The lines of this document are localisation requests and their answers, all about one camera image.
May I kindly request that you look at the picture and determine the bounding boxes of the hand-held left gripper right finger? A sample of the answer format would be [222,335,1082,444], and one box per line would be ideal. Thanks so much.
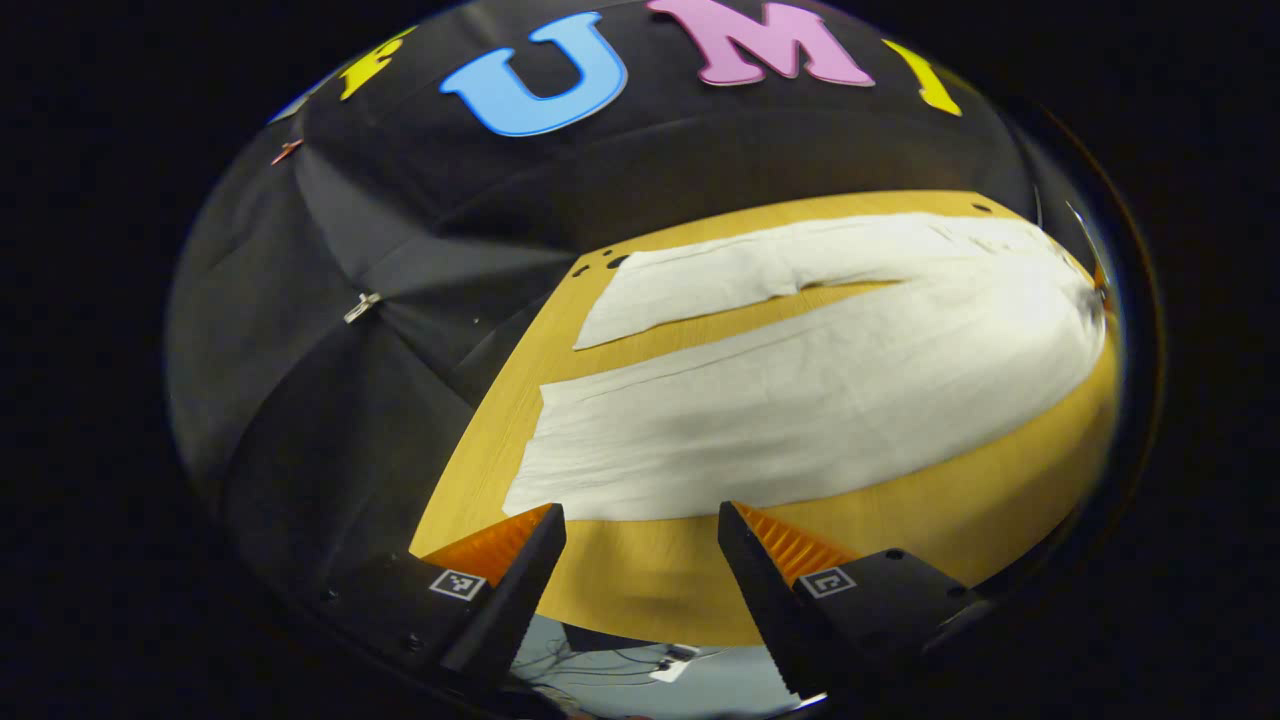
[717,501,1001,703]

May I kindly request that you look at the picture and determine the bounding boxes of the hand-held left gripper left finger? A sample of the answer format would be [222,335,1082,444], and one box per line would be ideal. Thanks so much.
[300,503,568,703]

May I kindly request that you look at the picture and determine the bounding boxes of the white jeans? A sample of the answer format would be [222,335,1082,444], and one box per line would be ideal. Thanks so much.
[502,211,1109,524]

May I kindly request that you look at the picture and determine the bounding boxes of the white power strip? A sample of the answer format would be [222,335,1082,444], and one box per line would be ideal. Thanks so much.
[648,645,703,685]

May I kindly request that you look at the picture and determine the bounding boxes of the black floor cable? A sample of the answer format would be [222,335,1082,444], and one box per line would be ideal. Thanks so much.
[515,618,723,696]

